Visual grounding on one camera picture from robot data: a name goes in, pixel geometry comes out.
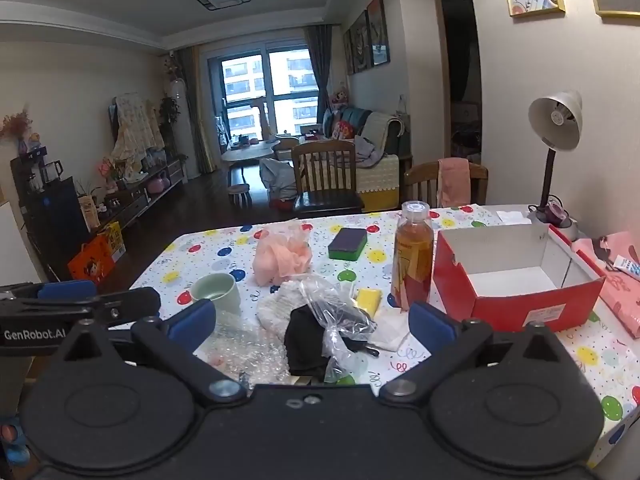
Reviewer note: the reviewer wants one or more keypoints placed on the bubble wrap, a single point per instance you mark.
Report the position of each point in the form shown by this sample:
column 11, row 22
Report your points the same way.
column 240, row 355

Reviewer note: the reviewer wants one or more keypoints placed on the floral hanging cloth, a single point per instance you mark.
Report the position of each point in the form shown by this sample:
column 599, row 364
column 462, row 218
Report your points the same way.
column 135, row 130

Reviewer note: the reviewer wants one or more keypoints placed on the white fluffy cloth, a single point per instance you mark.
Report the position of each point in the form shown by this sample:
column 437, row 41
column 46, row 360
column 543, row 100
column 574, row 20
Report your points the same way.
column 277, row 310

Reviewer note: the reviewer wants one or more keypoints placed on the silver desk lamp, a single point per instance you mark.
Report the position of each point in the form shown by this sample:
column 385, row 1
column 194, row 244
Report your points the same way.
column 560, row 120

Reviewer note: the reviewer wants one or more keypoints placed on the polka dot tablecloth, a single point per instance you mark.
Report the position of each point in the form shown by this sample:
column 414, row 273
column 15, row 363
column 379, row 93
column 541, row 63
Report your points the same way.
column 200, row 255

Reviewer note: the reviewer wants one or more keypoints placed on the orange drink bottle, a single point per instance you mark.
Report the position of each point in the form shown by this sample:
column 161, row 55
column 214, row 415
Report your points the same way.
column 412, row 260

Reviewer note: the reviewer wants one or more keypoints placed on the red patterned cushion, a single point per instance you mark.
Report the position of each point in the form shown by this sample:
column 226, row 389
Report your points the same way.
column 344, row 130

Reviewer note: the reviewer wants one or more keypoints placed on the person's left hand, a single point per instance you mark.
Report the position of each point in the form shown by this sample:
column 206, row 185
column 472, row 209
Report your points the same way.
column 10, row 435

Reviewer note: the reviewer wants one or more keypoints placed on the white cloth pile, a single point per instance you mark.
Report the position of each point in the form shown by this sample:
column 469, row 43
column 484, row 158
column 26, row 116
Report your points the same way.
column 277, row 175

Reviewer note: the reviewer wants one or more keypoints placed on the low TV cabinet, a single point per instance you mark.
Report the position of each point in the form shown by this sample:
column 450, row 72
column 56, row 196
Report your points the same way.
column 135, row 205

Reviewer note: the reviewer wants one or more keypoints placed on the white napkin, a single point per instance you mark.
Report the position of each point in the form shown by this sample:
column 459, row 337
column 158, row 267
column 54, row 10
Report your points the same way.
column 392, row 335

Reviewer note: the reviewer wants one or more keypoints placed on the cream yellow sofa cover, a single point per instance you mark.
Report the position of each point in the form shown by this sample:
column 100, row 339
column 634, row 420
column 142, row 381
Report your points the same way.
column 377, row 185

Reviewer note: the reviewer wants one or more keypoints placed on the large window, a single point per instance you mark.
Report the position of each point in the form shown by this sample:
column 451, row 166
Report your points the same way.
column 290, row 85

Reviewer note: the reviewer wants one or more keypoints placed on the red cardboard box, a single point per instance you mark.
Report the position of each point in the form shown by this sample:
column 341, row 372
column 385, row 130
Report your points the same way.
column 525, row 310

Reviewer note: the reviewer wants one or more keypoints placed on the pink towel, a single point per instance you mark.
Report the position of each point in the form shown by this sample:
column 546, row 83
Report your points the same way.
column 454, row 182

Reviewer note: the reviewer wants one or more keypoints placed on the white tissue paper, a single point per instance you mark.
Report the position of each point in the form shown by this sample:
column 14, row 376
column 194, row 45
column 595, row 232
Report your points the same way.
column 512, row 216

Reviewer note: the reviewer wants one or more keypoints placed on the black cabinet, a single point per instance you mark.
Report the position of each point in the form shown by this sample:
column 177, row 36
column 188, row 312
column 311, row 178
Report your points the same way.
column 55, row 220

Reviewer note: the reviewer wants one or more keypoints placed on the pink gift bag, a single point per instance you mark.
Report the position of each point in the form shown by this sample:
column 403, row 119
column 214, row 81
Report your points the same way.
column 622, row 305

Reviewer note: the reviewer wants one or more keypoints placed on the orange gift box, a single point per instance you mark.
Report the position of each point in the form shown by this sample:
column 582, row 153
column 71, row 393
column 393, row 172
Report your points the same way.
column 92, row 260

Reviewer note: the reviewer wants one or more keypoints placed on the yellow sponge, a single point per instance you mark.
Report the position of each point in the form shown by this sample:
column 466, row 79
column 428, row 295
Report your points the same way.
column 369, row 302

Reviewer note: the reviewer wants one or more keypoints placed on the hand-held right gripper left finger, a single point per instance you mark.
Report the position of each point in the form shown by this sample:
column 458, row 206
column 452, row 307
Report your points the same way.
column 192, row 320

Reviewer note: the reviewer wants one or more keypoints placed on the green sofa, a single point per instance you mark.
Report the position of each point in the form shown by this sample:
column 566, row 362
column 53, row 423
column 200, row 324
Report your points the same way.
column 357, row 116

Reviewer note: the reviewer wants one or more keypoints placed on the dark framed wall picture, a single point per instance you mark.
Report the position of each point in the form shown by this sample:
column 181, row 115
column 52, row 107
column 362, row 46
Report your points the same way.
column 348, row 52
column 378, row 30
column 361, row 42

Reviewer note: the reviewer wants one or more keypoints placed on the dark seat wooden chair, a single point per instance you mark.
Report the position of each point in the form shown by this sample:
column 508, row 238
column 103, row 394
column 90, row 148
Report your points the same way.
column 325, row 200

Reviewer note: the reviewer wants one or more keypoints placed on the black cloth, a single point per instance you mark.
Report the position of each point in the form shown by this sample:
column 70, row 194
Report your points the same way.
column 305, row 345

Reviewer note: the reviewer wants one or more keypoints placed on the white tower air conditioner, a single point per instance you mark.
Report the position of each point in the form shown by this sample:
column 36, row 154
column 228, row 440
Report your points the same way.
column 178, row 92

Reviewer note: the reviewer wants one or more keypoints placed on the pink mesh bath pouf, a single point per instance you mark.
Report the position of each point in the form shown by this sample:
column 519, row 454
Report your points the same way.
column 280, row 260

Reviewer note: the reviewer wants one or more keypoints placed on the purple clothes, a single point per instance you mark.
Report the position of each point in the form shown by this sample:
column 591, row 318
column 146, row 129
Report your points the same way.
column 367, row 152

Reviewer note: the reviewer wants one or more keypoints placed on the cream knit blanket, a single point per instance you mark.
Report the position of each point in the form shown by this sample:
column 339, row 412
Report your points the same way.
column 380, row 130

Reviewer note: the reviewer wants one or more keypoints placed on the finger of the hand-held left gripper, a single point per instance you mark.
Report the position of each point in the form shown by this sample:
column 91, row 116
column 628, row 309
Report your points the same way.
column 67, row 290
column 135, row 302

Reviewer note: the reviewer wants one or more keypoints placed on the clear plastic bag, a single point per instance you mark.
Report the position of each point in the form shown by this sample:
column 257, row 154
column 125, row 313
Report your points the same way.
column 327, row 295

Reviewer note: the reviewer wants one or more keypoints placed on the green purple sponge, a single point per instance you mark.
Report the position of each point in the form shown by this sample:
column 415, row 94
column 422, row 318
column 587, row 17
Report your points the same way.
column 347, row 242

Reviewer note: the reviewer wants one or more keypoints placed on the pale green cup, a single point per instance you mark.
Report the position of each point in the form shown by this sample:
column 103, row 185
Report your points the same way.
column 215, row 295

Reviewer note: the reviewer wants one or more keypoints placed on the wooden door frame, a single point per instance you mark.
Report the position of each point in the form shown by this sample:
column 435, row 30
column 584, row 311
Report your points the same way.
column 436, row 60

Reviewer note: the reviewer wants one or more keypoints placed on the potted plant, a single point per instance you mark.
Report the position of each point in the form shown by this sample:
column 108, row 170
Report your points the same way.
column 170, row 110

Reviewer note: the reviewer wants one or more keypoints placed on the small wooden stool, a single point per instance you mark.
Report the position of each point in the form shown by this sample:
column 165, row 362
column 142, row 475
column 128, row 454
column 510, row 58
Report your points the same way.
column 239, row 191

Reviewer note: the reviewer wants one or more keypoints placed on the wooden coffee table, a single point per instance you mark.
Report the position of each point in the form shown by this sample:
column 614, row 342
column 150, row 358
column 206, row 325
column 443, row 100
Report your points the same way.
column 245, row 152

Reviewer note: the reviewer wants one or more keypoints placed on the pink round bag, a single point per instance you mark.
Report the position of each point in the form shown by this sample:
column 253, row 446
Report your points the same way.
column 159, row 182

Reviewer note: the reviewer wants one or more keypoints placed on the grey curtain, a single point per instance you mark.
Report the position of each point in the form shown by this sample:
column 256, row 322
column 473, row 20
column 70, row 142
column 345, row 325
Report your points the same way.
column 320, row 60
column 200, row 125

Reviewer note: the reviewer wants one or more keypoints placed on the purple onion half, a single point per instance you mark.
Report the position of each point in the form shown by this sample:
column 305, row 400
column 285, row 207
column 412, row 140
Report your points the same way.
column 556, row 211

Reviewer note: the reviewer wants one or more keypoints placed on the white blue tube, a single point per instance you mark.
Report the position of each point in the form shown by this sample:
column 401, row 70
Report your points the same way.
column 627, row 265

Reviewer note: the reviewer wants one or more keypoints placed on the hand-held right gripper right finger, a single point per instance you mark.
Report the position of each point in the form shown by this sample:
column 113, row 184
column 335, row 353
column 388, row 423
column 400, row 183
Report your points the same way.
column 432, row 322

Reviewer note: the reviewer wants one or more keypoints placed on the dried flower bouquet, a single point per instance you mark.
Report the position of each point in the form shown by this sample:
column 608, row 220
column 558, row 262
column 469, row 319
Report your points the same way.
column 17, row 122

